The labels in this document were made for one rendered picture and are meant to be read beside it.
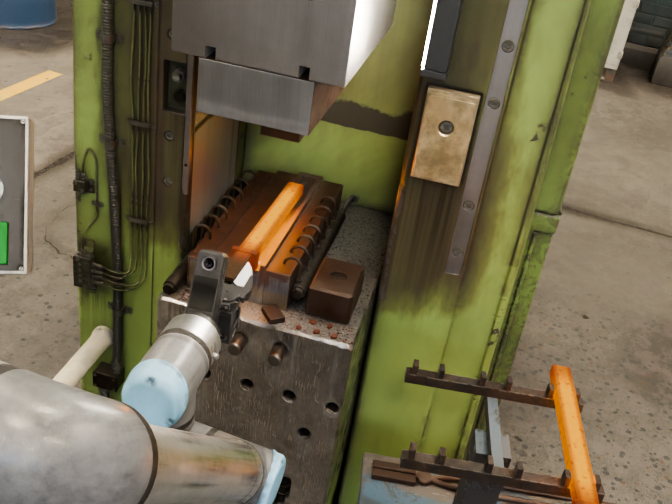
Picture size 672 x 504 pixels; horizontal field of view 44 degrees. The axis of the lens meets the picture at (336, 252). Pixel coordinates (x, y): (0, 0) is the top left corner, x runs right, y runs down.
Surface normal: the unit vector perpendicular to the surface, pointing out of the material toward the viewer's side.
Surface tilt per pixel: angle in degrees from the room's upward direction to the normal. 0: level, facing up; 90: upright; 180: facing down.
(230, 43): 90
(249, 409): 90
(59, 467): 65
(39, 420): 29
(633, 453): 0
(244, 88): 90
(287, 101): 90
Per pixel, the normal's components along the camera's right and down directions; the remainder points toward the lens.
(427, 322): -0.24, 0.47
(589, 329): 0.14, -0.85
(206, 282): -0.18, -0.04
